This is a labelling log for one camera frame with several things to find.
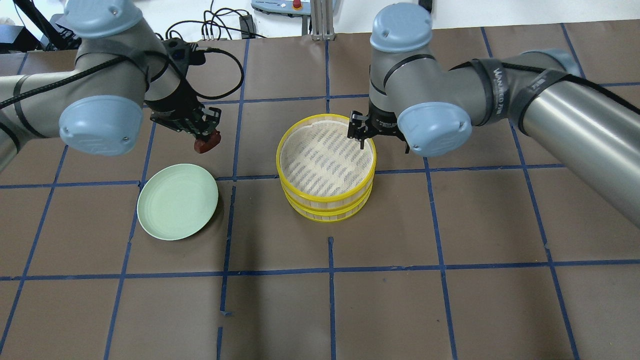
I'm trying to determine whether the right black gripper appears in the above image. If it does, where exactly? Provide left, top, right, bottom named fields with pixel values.
left=347, top=107, right=409, bottom=151

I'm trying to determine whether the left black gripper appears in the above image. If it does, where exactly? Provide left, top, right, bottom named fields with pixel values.
left=147, top=38, right=221, bottom=138

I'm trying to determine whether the brown bun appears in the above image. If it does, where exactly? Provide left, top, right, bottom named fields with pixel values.
left=193, top=130, right=222, bottom=154

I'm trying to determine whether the yellow steamer basket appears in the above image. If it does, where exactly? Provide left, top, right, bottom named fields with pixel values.
left=275, top=113, right=377, bottom=208
left=281, top=180, right=373, bottom=223

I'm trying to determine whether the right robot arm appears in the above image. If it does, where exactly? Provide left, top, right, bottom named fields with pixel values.
left=346, top=2, right=640, bottom=225

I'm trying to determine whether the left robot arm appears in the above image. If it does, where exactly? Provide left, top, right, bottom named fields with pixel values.
left=0, top=0, right=221, bottom=168

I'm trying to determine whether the light green plate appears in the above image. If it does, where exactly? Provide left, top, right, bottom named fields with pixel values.
left=136, top=163, right=219, bottom=241

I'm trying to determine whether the black power brick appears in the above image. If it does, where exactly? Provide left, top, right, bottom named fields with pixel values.
left=238, top=14, right=258, bottom=39

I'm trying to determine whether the teach pendant with red button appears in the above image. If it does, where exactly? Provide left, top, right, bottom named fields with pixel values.
left=250, top=0, right=311, bottom=18

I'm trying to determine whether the black device box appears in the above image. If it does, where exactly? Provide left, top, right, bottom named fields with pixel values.
left=49, top=13, right=79, bottom=40

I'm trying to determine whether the aluminium frame post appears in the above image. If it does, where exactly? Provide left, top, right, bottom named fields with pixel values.
left=310, top=0, right=336, bottom=41

